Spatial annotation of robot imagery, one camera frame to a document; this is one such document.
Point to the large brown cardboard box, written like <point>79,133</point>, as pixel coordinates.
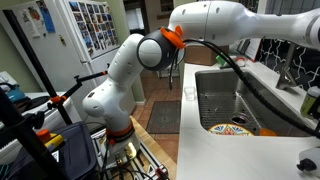
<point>200,55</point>

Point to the patterned floor mat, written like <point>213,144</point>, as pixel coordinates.
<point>165,117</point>

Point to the stainless steel sink basin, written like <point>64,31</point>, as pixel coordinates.
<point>223,98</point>

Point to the colourful patterned plate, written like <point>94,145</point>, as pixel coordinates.
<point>229,129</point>

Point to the small green bottle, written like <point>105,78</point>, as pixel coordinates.
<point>310,106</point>

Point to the orange object in sink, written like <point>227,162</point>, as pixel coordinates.
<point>266,132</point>

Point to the brushed steel faucet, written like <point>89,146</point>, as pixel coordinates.
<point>286,79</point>

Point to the dark blue bin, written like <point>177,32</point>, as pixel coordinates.
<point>76,157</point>

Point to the black tripod stand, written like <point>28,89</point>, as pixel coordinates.
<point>71,121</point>

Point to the clear plastic cup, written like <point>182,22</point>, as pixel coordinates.
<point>189,93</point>

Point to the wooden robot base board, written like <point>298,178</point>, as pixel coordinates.
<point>156,150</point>

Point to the white refrigerator with photos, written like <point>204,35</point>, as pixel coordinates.
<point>70,38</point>

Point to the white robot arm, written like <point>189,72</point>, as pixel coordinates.
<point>215,23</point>

